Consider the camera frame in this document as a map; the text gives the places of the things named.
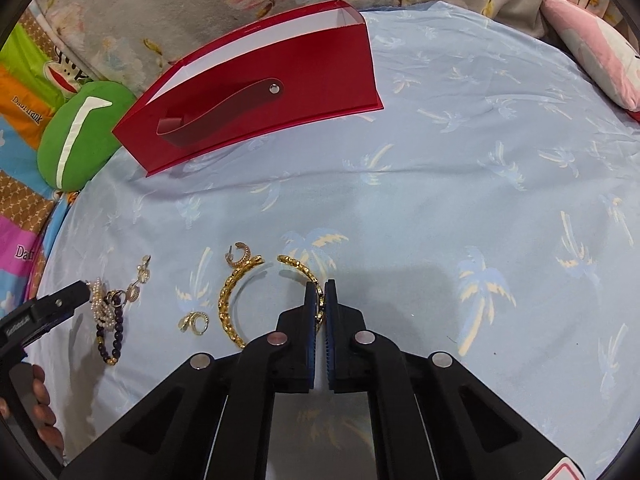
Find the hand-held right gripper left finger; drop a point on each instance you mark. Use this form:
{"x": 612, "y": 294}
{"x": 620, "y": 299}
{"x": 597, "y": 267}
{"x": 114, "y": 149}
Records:
{"x": 312, "y": 332}

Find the colourful monkey print sheet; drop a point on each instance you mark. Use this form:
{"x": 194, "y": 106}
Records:
{"x": 22, "y": 90}

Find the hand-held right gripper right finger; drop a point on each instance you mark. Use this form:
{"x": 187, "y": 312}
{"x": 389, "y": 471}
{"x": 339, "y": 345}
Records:
{"x": 330, "y": 335}

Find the pink pillow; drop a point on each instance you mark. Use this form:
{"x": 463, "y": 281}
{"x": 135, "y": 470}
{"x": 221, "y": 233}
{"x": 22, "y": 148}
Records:
{"x": 595, "y": 55}

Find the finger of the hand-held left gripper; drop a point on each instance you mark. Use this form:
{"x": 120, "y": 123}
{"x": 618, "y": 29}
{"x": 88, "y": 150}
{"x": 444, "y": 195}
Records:
{"x": 67, "y": 297}

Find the grey floral blanket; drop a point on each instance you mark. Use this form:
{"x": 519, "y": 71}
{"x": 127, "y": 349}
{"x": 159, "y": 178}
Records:
{"x": 175, "y": 15}

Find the green pillow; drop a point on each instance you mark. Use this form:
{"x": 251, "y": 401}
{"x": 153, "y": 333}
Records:
{"x": 75, "y": 135}

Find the person's left hand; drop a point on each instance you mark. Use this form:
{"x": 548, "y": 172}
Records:
{"x": 44, "y": 405}

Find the red jewelry box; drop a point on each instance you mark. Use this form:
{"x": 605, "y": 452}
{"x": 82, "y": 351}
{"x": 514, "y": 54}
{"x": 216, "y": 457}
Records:
{"x": 260, "y": 90}

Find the gold hoop earring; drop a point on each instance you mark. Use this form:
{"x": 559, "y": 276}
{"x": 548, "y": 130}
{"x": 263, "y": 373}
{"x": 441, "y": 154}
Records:
{"x": 241, "y": 255}

